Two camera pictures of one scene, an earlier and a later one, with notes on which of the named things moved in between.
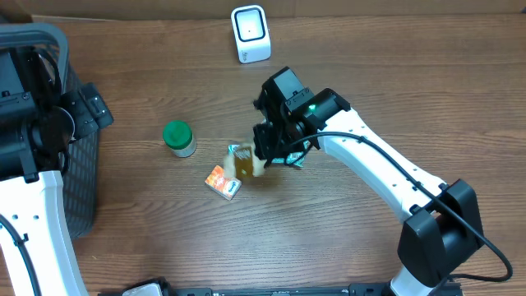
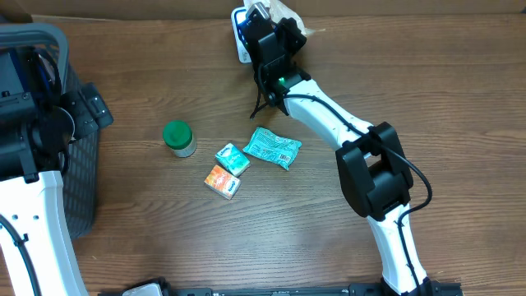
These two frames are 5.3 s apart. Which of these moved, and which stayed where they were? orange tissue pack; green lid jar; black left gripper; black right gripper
Moved: black right gripper
Stayed: green lid jar; black left gripper; orange tissue pack
